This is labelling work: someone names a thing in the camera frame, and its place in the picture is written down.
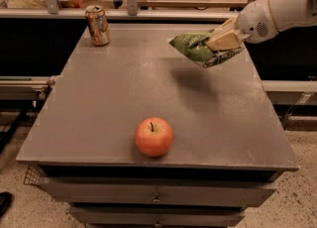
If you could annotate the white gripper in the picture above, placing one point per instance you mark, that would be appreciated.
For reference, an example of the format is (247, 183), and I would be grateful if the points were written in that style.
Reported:
(254, 21)

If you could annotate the green jalapeno chip bag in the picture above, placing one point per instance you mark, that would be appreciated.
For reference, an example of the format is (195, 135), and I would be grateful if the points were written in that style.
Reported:
(193, 45)

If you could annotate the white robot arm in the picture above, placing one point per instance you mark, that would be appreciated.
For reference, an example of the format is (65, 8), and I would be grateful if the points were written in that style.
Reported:
(288, 14)

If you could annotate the red apple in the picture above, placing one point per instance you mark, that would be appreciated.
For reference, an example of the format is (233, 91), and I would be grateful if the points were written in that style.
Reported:
(153, 137)

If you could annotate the gold soda can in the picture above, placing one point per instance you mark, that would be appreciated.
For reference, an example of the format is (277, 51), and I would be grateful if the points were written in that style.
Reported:
(97, 25)

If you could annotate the grey upper drawer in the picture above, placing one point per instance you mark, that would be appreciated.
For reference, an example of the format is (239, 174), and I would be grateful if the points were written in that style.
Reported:
(241, 194)

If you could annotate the grey drawer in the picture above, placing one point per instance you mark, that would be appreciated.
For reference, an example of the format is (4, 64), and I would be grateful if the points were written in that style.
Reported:
(241, 194)
(157, 217)

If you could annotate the grey lower drawer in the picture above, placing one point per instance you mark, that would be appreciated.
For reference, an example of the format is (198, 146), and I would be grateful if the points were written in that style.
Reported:
(157, 217)

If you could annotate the grey metal shelf rail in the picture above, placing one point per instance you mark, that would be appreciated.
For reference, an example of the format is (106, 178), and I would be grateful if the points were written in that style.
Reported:
(186, 15)

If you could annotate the wire basket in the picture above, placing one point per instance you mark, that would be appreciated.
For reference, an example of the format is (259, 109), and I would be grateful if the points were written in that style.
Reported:
(32, 177)

